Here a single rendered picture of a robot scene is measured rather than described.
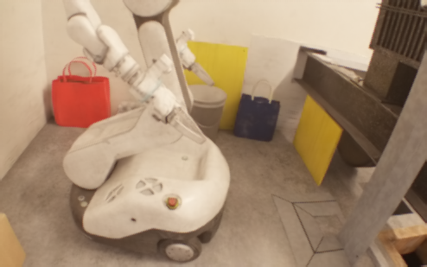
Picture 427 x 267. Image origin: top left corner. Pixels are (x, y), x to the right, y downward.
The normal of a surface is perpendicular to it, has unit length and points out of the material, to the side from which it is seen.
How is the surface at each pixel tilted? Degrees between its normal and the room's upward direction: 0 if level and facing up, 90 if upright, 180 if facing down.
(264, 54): 90
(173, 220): 90
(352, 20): 90
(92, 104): 88
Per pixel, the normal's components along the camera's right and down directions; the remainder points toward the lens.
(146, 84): 0.33, 0.14
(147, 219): -0.05, 0.49
